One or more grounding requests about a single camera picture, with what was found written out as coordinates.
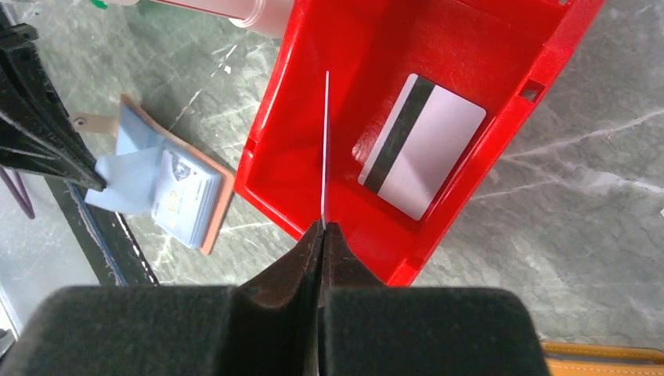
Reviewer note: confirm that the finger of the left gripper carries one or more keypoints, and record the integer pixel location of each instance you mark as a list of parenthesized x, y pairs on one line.
[(36, 133)]

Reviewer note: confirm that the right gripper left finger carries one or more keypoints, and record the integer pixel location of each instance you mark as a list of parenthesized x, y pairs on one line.
[(265, 326)]

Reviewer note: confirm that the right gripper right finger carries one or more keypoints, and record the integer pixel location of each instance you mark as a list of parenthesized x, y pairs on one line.
[(368, 328)]

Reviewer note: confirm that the brown card holder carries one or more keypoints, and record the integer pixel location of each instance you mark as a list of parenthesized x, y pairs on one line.
[(176, 176)]

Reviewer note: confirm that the blue striped credit card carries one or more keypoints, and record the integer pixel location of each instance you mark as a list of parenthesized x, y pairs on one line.
[(427, 130)]

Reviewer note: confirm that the white thin credit card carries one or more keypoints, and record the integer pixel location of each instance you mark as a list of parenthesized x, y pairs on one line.
[(325, 151)]

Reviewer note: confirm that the orange card holder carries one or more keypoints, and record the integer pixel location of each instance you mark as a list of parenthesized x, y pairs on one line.
[(570, 359)]

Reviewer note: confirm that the green bin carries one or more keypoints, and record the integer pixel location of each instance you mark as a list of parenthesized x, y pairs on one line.
[(100, 4)]

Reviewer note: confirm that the red bin right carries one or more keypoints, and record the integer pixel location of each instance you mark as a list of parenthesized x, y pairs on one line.
[(384, 116)]

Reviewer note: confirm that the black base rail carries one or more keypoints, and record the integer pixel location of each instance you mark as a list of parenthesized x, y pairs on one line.
[(109, 246)]

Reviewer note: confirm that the white pvc fitting post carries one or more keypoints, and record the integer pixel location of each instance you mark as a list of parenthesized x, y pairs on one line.
[(265, 17)]

